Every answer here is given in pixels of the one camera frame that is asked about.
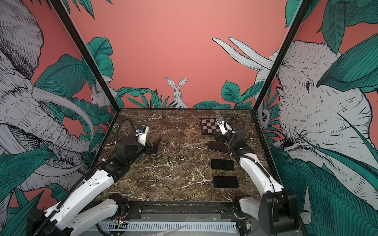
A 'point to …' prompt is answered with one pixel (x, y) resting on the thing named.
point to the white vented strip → (213, 226)
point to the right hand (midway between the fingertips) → (221, 123)
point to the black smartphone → (222, 164)
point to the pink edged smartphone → (225, 182)
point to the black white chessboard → (209, 126)
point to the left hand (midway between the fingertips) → (152, 135)
